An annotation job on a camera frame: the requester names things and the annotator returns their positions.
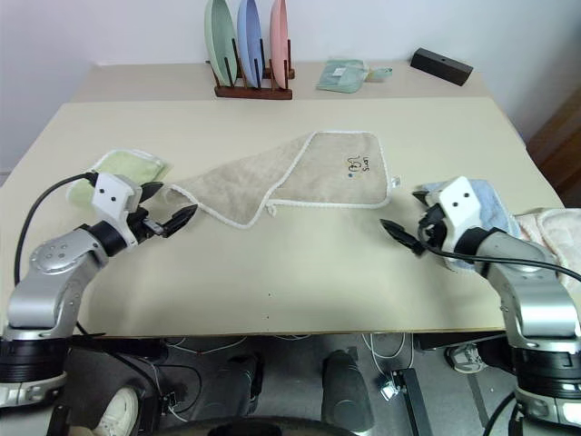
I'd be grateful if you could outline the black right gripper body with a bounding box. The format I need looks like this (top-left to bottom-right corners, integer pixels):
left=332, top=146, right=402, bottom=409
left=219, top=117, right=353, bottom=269
left=417, top=203, right=449, bottom=249

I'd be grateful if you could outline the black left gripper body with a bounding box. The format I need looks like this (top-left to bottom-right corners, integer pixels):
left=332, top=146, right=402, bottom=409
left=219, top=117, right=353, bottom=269
left=126, top=207, right=166, bottom=243

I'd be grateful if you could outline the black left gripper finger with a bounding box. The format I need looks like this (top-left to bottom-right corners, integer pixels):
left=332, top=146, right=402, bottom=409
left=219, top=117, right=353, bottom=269
left=159, top=203, right=200, bottom=239
left=137, top=181, right=164, bottom=210

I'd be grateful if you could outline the light green towel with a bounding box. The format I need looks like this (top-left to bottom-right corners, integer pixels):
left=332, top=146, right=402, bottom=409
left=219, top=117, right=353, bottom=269
left=66, top=148, right=174, bottom=213

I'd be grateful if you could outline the light blue towel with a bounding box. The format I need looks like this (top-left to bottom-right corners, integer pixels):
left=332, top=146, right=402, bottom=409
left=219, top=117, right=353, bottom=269
left=415, top=177, right=521, bottom=274

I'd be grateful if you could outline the beige towel with embroidery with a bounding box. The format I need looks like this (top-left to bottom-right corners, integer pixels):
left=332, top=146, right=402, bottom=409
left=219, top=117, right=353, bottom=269
left=161, top=130, right=403, bottom=231

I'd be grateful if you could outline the pink towel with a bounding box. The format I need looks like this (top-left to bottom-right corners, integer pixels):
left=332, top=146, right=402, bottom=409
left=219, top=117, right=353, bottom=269
left=512, top=207, right=581, bottom=279

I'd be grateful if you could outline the dark brown rectangular box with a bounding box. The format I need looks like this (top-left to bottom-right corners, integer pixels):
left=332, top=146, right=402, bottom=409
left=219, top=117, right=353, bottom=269
left=409, top=46, right=475, bottom=88

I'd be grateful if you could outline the grey sneaker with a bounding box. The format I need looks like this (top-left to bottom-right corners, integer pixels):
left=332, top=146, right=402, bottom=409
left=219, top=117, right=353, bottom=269
left=444, top=342, right=483, bottom=375

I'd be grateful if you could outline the brown wooden dish rack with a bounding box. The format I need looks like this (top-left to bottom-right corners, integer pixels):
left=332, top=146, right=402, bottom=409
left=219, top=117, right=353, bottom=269
left=206, top=37, right=297, bottom=101

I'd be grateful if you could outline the folded mint green cloth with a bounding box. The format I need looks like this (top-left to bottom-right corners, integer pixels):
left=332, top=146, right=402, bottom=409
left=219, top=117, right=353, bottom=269
left=315, top=58, right=370, bottom=94

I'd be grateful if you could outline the brown wooden door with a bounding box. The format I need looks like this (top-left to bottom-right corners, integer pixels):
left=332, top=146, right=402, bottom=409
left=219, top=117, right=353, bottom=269
left=525, top=84, right=581, bottom=197

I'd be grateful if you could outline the dark rounded shape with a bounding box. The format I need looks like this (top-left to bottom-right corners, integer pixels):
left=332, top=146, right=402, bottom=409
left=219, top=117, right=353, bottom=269
left=216, top=352, right=265, bottom=418
left=320, top=348, right=377, bottom=431

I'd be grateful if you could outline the green plate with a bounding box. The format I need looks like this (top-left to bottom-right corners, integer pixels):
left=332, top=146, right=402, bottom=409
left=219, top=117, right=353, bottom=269
left=202, top=0, right=240, bottom=88

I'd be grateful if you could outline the black metal bar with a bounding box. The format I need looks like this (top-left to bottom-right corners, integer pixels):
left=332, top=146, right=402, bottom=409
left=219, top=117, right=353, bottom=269
left=391, top=368, right=433, bottom=436

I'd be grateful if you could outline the blue plate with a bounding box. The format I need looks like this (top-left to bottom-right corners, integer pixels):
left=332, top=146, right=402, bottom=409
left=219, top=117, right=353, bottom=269
left=236, top=0, right=265, bottom=88

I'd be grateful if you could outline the white sneaker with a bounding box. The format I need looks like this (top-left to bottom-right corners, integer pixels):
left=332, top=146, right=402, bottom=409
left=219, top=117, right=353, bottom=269
left=92, top=384, right=141, bottom=436

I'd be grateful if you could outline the pink plate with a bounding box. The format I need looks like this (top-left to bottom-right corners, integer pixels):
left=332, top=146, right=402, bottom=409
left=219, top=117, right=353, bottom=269
left=269, top=0, right=291, bottom=90

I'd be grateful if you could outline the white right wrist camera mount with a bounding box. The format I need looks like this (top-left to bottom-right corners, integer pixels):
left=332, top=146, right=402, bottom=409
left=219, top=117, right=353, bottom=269
left=436, top=175, right=483, bottom=229

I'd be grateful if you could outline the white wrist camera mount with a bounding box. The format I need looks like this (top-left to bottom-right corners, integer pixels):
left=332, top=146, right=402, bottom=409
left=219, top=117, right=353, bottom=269
left=90, top=173, right=143, bottom=245
left=436, top=175, right=483, bottom=229

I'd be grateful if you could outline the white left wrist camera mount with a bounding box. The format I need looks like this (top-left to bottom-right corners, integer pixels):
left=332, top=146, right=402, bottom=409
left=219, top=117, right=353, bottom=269
left=90, top=173, right=143, bottom=245

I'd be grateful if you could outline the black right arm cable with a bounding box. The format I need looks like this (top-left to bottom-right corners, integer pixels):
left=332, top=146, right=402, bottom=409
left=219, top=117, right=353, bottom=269
left=418, top=243, right=581, bottom=276

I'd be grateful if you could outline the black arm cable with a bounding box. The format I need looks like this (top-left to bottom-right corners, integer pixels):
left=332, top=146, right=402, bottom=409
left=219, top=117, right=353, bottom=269
left=13, top=171, right=100, bottom=285
left=418, top=243, right=581, bottom=276

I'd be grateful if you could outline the white floor cable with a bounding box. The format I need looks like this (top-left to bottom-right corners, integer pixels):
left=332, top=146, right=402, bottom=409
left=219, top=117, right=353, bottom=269
left=361, top=332, right=415, bottom=370

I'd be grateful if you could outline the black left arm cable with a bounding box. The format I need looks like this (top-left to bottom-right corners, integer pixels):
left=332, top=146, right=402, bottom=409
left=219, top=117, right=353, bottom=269
left=13, top=171, right=100, bottom=285

